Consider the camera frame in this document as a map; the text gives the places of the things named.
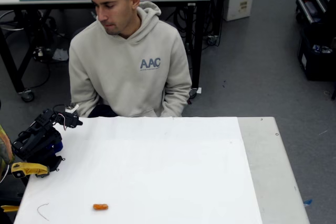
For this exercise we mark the small white gripper camera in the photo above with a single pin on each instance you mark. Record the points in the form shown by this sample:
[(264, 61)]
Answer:
[(73, 107)]

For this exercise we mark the small orange snack piece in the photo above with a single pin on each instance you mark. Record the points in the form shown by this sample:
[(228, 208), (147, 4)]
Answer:
[(100, 206)]

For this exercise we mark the blue tape scrap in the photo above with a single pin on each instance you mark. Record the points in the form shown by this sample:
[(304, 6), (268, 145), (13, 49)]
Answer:
[(308, 202)]

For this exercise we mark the black five-joint robot arm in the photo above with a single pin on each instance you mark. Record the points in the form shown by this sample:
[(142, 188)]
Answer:
[(36, 134)]

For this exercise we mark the small caster wheel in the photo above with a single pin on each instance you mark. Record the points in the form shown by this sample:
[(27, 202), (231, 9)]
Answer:
[(212, 40)]

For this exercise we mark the yellow bar clamp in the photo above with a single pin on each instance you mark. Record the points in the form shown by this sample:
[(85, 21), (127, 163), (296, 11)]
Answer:
[(29, 168)]

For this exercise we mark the grey caster wheel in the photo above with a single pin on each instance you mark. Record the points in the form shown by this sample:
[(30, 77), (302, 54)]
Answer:
[(27, 96)]

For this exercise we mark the man in beige hoodie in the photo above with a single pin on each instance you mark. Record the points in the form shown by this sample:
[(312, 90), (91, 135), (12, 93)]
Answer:
[(126, 77)]

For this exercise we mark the white paper sheet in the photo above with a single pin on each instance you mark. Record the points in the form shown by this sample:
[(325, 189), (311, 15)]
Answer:
[(157, 171)]

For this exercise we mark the grey plastic bag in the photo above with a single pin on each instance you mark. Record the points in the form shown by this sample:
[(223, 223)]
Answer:
[(60, 54)]

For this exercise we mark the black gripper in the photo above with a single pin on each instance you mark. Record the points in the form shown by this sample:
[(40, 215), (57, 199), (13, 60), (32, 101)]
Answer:
[(71, 119)]

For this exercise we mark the black storage bin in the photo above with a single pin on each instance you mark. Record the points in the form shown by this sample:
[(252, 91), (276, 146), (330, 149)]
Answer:
[(319, 64)]

